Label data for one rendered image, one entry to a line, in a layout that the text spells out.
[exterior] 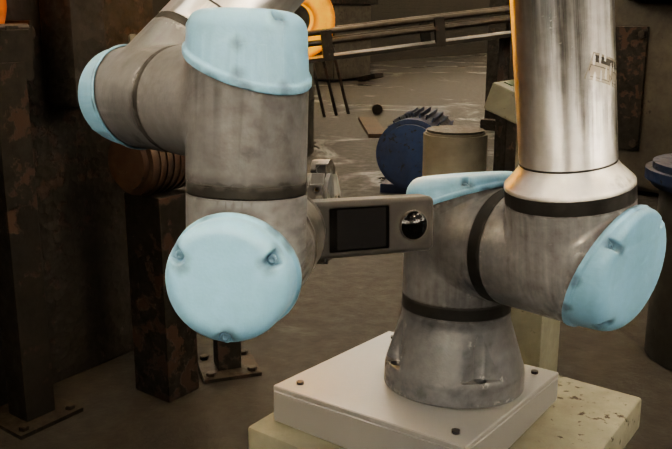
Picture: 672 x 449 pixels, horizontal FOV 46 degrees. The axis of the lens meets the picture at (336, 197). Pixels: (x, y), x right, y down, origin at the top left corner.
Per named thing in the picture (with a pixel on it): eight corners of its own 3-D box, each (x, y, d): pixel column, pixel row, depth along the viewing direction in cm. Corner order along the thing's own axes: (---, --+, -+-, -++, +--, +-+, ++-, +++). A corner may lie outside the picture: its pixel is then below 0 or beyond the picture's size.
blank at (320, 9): (251, -17, 153) (255, -17, 150) (326, -25, 157) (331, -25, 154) (261, 63, 157) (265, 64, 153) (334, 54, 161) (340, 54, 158)
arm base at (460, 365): (541, 371, 89) (545, 286, 87) (496, 421, 76) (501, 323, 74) (418, 346, 96) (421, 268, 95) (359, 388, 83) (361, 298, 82)
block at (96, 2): (42, 106, 148) (31, -25, 143) (78, 103, 155) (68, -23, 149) (77, 110, 142) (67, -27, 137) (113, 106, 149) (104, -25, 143)
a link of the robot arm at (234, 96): (132, 12, 50) (134, 182, 52) (228, 1, 42) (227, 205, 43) (236, 20, 55) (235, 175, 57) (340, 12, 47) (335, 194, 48)
